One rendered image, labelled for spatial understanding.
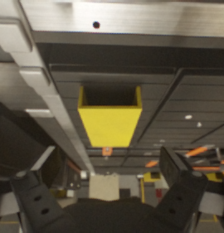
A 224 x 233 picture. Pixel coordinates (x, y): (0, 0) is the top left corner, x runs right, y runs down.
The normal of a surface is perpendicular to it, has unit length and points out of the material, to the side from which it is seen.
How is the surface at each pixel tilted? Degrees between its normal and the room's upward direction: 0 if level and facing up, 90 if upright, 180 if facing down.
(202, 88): 0
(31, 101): 90
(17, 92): 90
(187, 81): 0
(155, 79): 0
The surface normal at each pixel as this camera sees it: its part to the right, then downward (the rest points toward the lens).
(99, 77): 0.00, 0.91
